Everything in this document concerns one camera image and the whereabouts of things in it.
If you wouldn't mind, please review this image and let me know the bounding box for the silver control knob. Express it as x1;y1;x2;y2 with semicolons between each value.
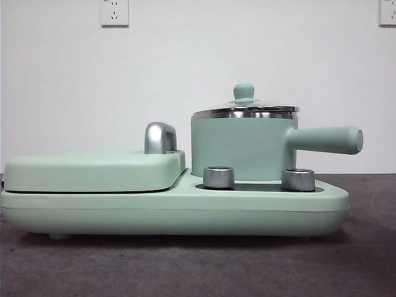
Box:
281;168;317;191
202;166;236;190

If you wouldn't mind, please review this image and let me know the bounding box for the chrome griddle cover handle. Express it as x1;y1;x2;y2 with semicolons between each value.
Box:
144;122;179;155

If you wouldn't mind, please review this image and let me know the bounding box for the glass lid with green knob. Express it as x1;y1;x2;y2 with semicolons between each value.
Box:
191;83;301;114

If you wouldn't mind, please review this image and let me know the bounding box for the white wall socket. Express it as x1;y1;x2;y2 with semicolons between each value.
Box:
378;0;396;27
100;0;130;27

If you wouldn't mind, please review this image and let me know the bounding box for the mint green griddle cover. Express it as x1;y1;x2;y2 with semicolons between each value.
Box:
2;149;187;193

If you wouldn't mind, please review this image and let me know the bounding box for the mint green handled pot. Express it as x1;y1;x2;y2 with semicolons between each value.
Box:
190;110;364;184

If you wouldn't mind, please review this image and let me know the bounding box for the mint green breakfast machine base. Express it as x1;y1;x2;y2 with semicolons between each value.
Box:
0;173;351;241

